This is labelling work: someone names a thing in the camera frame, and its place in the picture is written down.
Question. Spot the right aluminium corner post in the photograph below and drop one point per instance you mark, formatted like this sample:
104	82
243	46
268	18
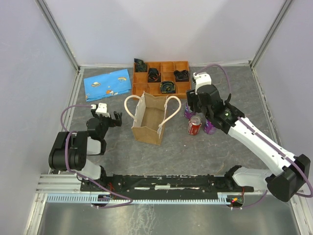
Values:
271	32

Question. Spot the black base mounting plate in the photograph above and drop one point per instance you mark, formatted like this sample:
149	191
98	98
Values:
171	186

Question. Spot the left aluminium corner post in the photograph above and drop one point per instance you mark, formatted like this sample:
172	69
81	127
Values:
43	6

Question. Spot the light blue cable duct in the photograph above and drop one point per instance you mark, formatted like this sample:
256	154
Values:
102	199

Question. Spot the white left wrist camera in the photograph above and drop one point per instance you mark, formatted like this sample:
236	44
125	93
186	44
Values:
101	109

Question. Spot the aluminium corner post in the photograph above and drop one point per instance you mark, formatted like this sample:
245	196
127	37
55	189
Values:
271	32
43	6

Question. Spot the dark rolled sock middle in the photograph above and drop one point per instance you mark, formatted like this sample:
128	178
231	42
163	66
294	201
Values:
153	75

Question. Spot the dark rolled sock front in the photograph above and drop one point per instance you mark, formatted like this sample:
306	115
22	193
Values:
167	87

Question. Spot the wooden compartment tray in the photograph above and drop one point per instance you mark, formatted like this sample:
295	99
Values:
166	70

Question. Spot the red soda can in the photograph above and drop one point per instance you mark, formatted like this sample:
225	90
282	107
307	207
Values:
194	125

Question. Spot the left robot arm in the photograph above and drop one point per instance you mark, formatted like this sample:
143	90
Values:
70	151

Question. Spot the blue space-print cloth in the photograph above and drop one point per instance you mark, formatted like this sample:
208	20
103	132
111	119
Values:
107	85

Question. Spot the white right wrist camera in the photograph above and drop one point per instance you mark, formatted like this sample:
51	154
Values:
201	79

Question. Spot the purple soda can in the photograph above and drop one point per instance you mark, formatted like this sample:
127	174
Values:
209	128
188	113

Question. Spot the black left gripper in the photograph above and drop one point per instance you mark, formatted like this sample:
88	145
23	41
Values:
114	123

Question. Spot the burlap canvas tote bag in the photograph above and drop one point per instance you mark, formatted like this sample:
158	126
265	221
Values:
150	117

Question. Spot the dark rolled sock right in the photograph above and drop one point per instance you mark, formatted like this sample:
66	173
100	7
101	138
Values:
181	75

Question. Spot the aluminium front rail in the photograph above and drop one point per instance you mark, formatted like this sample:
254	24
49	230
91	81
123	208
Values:
72	184

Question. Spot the dark rolled sock back-left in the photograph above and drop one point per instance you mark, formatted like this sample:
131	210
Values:
140	65

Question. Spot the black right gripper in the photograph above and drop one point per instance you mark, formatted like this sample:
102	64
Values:
192	97

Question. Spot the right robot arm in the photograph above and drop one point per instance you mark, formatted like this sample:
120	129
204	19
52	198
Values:
287	174

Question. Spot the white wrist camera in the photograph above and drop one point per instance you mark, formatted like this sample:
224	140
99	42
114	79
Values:
101	109
201	79

